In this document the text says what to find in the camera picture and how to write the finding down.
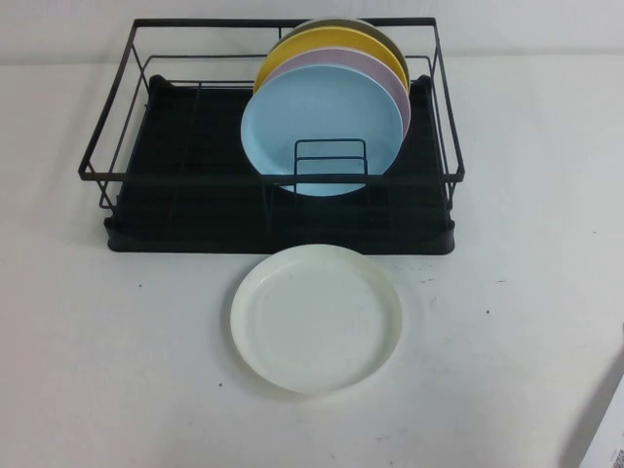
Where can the olive grey round plate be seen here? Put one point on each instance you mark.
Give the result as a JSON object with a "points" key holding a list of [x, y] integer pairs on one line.
{"points": [[385, 41]]}

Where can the pink round plate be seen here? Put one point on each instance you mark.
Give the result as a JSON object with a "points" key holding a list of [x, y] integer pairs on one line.
{"points": [[341, 58]]}

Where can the light blue round plate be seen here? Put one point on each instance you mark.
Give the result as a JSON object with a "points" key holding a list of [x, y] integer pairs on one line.
{"points": [[322, 117]]}

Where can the yellow round plate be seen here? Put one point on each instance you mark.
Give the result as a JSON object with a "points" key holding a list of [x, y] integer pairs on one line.
{"points": [[317, 39]]}

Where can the black plastic dish rack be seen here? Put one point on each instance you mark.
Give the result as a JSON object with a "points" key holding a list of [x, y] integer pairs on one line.
{"points": [[195, 234]]}

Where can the white round plate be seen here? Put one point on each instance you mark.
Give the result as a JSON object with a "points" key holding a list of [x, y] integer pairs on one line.
{"points": [[312, 322]]}

